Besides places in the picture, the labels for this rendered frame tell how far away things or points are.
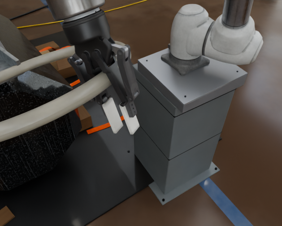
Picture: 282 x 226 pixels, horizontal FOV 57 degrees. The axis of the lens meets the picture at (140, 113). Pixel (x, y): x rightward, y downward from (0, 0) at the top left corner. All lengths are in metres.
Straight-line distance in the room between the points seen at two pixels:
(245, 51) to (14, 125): 0.92
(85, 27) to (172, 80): 0.84
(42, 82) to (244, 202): 1.44
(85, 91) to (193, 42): 0.80
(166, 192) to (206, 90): 0.84
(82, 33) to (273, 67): 2.83
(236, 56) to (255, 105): 1.46
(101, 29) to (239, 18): 0.70
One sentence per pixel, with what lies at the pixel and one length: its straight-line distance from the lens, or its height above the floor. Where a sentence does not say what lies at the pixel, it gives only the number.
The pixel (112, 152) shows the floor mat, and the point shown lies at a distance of 2.00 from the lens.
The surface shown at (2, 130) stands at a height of 1.31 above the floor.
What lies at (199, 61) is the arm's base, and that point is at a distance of 1.32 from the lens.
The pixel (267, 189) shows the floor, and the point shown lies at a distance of 2.03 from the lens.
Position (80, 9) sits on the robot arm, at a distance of 0.43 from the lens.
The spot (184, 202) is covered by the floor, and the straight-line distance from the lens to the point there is 1.82.
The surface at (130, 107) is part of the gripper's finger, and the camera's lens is 0.49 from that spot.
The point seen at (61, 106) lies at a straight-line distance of 0.44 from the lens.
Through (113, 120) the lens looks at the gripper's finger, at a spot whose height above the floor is 1.22.
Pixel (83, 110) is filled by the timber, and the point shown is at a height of 0.14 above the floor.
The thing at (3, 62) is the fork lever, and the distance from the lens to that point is 0.98.
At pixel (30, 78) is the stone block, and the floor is 0.79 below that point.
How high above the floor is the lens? 1.60
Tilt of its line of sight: 45 degrees down
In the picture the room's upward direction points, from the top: straight up
